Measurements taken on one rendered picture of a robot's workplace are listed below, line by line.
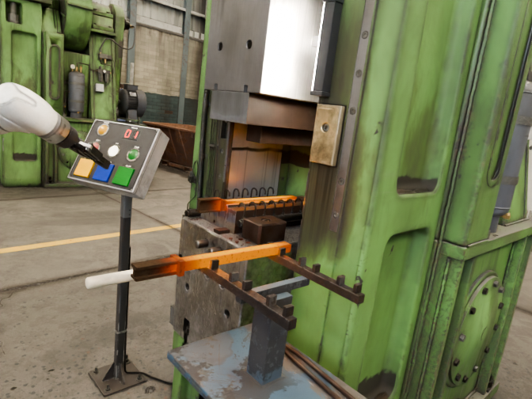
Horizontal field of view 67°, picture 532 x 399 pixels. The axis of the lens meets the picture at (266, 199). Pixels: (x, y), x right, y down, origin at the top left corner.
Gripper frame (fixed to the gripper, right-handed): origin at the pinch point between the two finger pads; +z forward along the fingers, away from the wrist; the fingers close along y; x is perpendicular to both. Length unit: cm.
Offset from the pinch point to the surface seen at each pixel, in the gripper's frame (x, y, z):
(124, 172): 1.6, 0.3, 12.4
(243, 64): 35, 50, -14
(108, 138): 14.4, -15.0, 13.2
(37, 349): -83, -58, 71
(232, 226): -9, 52, 10
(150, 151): 12.2, 6.8, 13.3
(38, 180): 45, -366, 274
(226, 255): -23, 68, -22
